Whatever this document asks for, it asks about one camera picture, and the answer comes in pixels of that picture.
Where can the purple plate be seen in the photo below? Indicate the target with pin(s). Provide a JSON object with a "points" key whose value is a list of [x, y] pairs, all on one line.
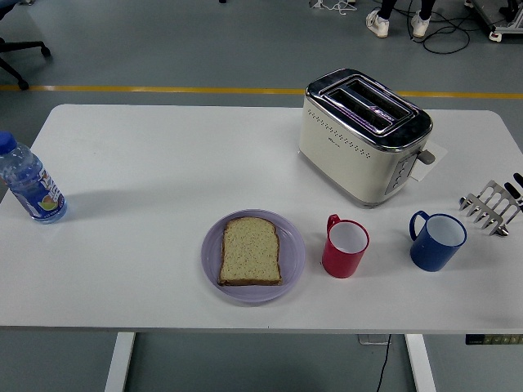
{"points": [[292, 249]]}

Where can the black office chair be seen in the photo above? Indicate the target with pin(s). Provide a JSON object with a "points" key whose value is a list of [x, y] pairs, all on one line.
{"points": [[24, 45]]}

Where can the metal toast rack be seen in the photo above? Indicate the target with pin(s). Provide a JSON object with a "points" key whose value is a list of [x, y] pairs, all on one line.
{"points": [[480, 206]]}

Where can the blue enamel cup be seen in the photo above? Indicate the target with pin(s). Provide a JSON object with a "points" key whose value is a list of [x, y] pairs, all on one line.
{"points": [[431, 255]]}

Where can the white table leg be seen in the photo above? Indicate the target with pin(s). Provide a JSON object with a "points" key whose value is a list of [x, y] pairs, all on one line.
{"points": [[119, 363], [421, 363]]}

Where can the plastic bottle with blue cap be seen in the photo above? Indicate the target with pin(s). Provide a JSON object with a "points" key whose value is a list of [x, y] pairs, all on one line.
{"points": [[34, 188]]}

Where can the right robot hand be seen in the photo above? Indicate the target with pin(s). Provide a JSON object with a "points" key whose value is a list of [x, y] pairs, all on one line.
{"points": [[514, 194]]}

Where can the red enamel cup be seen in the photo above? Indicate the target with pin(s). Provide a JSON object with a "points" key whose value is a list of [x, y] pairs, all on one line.
{"points": [[339, 265]]}

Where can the bread slice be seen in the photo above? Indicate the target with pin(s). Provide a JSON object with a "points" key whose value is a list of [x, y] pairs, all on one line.
{"points": [[250, 253]]}

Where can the person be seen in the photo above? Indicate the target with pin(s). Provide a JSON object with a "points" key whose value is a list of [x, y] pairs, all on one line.
{"points": [[378, 23]]}

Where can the black table control panel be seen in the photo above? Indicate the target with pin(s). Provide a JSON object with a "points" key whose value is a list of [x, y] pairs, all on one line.
{"points": [[494, 339]]}

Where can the white equipment frame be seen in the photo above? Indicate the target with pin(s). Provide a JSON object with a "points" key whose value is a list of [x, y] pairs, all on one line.
{"points": [[506, 28]]}

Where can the grey box under table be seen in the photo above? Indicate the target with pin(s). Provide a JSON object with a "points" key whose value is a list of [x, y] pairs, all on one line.
{"points": [[369, 339]]}

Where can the cream toaster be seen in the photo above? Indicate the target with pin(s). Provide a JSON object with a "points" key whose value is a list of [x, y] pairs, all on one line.
{"points": [[343, 163]]}

